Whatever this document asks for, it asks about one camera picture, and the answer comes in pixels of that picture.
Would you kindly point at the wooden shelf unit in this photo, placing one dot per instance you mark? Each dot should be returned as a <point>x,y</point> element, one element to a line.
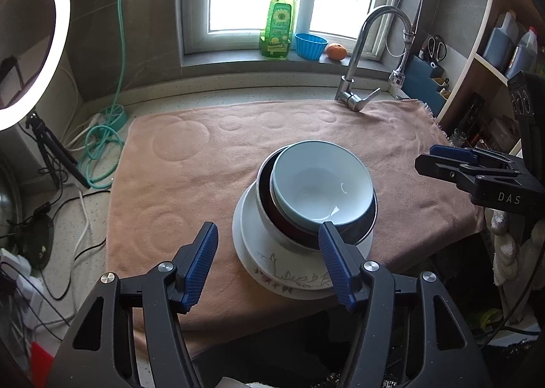
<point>485,30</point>

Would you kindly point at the white plate with pink flowers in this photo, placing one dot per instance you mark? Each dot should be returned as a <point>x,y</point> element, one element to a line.
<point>262,278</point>

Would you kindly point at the orange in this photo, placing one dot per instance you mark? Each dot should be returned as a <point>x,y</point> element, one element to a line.
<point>336,52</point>

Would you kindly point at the black scissors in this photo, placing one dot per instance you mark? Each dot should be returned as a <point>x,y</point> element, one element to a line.
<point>438,47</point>

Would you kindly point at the blue knife holder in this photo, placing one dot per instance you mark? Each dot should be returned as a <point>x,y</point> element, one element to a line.
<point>419,81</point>

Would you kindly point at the chrome faucet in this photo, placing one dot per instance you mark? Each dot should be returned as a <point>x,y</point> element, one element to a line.
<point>355,56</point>

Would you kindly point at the pink towel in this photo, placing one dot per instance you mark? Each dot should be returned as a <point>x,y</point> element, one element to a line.
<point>191,166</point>

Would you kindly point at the black round stand base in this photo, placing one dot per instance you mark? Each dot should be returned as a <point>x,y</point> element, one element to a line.
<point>38,243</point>

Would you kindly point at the light blue ceramic bowl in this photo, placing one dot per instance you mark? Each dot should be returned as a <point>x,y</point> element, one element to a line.
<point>311,183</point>

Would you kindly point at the dark sauce jug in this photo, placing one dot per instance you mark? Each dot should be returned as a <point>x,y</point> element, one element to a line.
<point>498,43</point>
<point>523,52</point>

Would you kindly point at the red packet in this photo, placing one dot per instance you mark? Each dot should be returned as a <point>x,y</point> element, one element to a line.
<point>42,366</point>

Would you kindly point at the person's right hand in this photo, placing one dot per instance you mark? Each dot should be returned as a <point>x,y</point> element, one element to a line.
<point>509,256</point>

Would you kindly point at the drinking glass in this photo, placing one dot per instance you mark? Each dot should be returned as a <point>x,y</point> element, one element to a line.
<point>459,139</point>

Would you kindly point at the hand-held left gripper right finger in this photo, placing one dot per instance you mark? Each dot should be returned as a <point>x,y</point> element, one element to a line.
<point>336,269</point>

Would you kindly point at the white extension socket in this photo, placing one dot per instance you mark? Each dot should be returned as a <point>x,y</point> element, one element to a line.
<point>23,290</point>

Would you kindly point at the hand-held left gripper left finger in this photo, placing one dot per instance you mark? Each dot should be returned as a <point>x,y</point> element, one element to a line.
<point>200,269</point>

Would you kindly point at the blue ribbed cup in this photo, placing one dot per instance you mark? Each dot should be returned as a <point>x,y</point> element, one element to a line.
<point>310,47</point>

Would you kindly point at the large steel bowl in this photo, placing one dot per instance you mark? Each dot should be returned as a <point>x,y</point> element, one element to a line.
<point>266,228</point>

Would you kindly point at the black tripod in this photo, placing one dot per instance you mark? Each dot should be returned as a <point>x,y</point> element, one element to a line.
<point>55,149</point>

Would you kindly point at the white plate with grey leaves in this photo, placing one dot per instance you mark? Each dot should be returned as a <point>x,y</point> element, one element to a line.
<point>298,264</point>

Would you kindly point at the green dish soap bottle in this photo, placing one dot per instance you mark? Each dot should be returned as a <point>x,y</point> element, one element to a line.
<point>276,26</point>

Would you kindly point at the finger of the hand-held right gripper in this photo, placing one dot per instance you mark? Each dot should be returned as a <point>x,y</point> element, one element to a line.
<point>443,169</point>
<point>455,152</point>

